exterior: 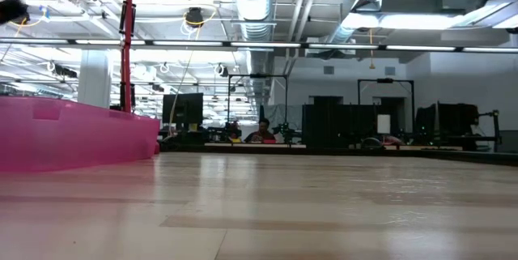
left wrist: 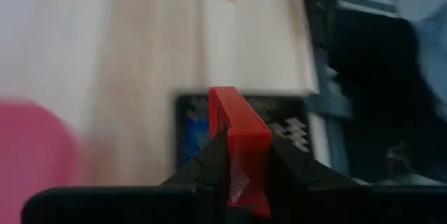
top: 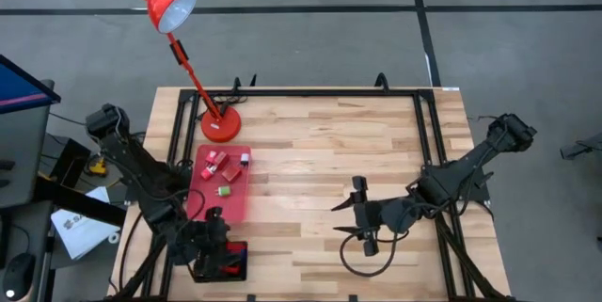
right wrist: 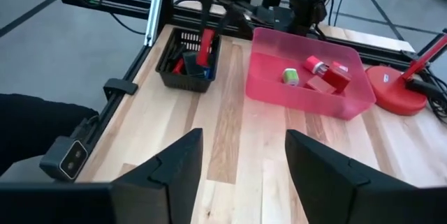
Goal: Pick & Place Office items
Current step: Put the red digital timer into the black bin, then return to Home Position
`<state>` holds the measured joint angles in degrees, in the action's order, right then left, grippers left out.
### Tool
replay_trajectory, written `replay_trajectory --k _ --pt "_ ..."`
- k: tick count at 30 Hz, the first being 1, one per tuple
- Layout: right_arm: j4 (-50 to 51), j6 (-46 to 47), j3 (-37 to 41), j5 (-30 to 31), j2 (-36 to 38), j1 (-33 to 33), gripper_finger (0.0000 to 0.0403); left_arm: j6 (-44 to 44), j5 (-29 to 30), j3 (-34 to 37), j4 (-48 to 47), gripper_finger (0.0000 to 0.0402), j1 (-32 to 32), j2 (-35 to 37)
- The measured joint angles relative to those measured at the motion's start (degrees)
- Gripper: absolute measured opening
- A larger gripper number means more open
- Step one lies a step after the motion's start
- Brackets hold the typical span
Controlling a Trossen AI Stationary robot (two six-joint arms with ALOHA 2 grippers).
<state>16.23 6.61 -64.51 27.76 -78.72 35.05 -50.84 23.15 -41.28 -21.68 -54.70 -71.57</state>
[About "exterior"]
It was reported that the seated person behind workbench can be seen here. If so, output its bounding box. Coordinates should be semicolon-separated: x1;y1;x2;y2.
244;117;278;144

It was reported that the light wooden workbench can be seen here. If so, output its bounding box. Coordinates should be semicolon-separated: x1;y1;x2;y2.
204;142;308;150

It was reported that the long linear light bar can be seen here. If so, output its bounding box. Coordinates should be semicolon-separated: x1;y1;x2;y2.
0;36;518;53

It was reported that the black partition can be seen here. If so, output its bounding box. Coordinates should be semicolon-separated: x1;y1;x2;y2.
301;104;400;150

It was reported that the black monitor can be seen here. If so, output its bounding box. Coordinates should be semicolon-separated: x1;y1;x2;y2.
162;92;204;126

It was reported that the yellow hanging pendant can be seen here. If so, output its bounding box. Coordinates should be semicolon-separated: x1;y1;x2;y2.
367;28;376;70

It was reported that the white rectangular panel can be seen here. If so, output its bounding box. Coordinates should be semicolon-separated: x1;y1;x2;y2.
376;113;392;134

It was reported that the white column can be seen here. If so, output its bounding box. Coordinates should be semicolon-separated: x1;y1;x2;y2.
77;49;113;109

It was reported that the pink plastic tray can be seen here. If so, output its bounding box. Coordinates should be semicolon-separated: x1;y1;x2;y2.
0;96;162;173

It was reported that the black equipment rack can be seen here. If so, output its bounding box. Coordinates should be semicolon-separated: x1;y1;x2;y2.
416;102;503;151

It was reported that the black gantry frame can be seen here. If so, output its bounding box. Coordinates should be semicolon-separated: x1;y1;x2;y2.
227;73;289;135
357;77;416;147

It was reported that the ribbed silver ventilation duct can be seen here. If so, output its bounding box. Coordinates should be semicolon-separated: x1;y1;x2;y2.
230;0;280;103

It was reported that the black ceiling cord reel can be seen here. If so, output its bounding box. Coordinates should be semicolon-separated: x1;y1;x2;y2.
184;6;206;29
0;0;30;25

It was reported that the black aluminium table frame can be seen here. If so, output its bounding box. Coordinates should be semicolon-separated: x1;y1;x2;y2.
159;145;518;168

